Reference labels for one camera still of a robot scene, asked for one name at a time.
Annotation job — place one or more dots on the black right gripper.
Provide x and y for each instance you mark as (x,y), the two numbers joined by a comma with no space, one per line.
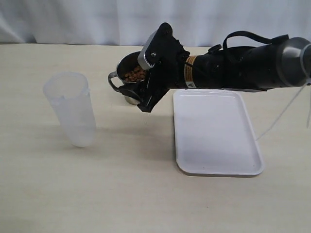
(165,75)

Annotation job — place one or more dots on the steel mug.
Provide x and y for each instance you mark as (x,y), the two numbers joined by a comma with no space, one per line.
(131,74)

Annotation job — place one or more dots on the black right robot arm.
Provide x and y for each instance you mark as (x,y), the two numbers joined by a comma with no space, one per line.
(277,63)

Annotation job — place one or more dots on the translucent plastic pitcher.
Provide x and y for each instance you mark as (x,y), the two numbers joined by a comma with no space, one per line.
(68,94)

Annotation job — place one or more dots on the white plastic tray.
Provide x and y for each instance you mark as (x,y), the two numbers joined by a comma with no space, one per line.
(214,134)

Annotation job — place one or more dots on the white backdrop curtain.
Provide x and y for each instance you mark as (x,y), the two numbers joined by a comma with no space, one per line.
(196,23)

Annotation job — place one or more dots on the white zip tie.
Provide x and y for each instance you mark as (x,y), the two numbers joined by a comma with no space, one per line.
(291,102)

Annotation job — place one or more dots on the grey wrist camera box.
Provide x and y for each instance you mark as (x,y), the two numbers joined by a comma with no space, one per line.
(161,44)

